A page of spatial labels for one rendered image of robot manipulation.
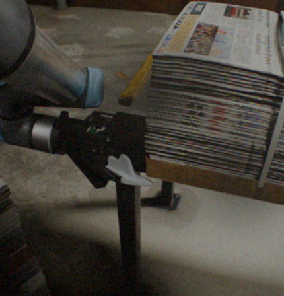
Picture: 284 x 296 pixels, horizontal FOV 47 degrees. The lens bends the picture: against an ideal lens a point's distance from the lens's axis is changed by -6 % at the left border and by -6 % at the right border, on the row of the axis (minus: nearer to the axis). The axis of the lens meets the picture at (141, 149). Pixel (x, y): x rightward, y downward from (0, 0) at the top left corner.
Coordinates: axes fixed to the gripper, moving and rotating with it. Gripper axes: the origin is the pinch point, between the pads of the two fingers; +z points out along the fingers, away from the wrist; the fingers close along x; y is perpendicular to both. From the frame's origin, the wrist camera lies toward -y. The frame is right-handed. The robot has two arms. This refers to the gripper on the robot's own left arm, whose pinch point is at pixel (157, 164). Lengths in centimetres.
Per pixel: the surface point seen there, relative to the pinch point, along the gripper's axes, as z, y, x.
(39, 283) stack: -22.6, -28.5, -17.5
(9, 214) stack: -22.2, -2.8, -17.6
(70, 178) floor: -59, -78, 60
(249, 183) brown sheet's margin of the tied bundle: 16.5, 5.8, -6.0
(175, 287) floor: 5, -78, 18
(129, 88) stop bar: -12.0, 3.7, 18.7
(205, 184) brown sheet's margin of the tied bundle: 9.5, 3.5, -5.9
